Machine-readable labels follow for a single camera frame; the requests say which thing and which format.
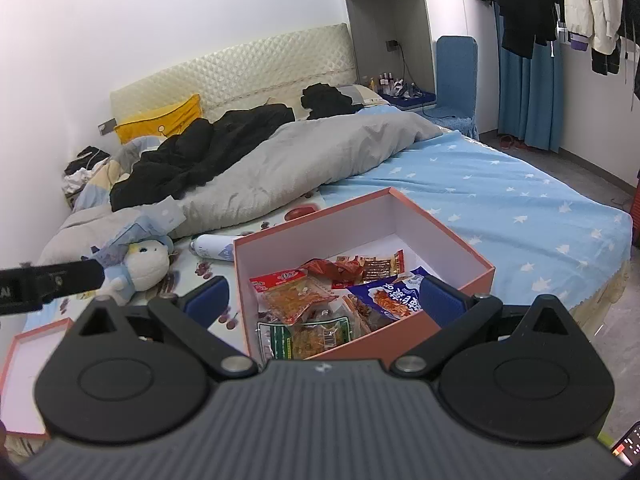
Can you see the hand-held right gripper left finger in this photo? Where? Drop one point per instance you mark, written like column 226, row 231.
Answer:
column 207, row 301

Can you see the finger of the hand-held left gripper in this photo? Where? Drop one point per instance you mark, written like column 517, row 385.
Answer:
column 75, row 280

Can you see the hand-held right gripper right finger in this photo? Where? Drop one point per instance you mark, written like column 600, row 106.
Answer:
column 441, row 301

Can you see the blue snack packet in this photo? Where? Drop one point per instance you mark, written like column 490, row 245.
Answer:
column 385, row 300

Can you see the pink cardboard box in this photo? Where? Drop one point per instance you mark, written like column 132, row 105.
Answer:
column 440, row 240

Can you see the orange snack packet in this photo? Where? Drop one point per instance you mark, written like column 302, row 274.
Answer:
column 380, row 270

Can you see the orange-red snack packet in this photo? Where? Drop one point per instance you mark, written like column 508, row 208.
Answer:
column 290, row 295

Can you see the green snack packet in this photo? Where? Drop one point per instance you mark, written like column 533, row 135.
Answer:
column 300, row 340

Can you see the red snack packet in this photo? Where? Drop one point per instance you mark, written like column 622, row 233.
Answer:
column 325, row 270

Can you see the white spray bottle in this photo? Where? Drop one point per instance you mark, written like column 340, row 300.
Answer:
column 212, row 249

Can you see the plush penguin toy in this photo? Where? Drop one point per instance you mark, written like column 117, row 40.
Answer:
column 145, row 270

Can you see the pink box lid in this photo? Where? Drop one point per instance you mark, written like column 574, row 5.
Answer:
column 30, row 375

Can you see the pile of clothes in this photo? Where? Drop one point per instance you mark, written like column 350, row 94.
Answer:
column 82, row 170

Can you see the blue star bedsheet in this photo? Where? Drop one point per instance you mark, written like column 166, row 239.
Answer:
column 500, row 200

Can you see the black jacket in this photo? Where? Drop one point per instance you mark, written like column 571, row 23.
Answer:
column 200, row 155

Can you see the grey duvet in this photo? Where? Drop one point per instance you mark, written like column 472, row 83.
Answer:
column 310, row 165

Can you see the red shoes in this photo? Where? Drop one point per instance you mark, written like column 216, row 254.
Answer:
column 517, row 144

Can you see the yellow pillow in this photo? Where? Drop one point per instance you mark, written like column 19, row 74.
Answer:
column 160, row 120

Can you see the bedside table with bottles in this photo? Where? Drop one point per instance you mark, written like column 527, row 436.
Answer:
column 400, row 92

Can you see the blue curtain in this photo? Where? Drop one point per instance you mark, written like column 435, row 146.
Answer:
column 530, row 100

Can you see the grey pillow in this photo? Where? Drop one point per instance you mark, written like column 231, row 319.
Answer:
column 362, row 95

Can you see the blue chair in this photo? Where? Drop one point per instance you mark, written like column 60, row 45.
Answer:
column 455, row 75

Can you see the cream quilted headboard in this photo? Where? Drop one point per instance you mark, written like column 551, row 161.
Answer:
column 250, row 70

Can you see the grey wardrobe cabinet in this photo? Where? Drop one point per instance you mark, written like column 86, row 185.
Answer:
column 390, row 0

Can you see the hanging dark clothes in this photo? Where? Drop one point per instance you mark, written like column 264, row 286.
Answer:
column 520, row 0

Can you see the white puffer jacket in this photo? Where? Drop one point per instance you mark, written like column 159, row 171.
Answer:
column 595, row 5

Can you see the hanging black garment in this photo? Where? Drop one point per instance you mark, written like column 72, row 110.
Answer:
column 630, row 20

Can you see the grey wall socket plate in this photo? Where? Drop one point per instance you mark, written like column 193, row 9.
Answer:
column 107, row 126

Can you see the black wall socket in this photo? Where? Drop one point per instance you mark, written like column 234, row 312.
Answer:
column 392, row 46

